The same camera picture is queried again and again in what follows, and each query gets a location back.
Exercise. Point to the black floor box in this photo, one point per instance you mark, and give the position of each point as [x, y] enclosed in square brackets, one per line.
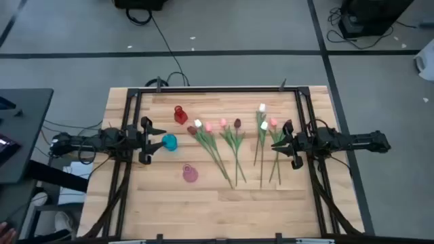
[139, 4]

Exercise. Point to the white box under table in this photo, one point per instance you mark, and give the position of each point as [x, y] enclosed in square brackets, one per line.
[79, 168]

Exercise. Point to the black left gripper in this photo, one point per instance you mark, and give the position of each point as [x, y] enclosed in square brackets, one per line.
[144, 142]

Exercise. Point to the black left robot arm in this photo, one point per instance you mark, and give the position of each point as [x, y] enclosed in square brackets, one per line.
[112, 139]

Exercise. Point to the person's hand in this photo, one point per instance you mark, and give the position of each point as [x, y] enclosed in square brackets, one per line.
[6, 235]

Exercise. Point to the blue glass vase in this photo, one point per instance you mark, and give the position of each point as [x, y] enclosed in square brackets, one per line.
[169, 142]

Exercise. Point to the purple glass vase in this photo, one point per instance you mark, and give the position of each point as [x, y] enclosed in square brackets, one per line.
[190, 174]

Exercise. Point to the dark tablet device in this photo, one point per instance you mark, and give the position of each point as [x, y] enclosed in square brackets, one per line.
[6, 145]

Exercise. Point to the black equipment case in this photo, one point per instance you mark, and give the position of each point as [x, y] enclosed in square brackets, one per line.
[369, 17]

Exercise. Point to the black aluminium table frame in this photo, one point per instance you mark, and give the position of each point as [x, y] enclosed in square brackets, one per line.
[220, 89]

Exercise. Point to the red glass vase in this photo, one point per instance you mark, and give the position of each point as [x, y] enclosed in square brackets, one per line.
[180, 116]

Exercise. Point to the white tulip flower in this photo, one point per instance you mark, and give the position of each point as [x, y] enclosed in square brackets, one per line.
[262, 107]
[198, 123]
[264, 125]

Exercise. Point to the white plastic bucket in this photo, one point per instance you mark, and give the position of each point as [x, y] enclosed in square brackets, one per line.
[426, 61]

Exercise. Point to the dark grey desk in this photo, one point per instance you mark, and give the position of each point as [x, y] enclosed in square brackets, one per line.
[30, 135]

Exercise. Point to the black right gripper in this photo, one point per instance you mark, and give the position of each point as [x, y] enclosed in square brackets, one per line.
[298, 144]

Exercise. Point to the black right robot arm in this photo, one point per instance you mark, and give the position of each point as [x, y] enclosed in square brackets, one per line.
[339, 140]

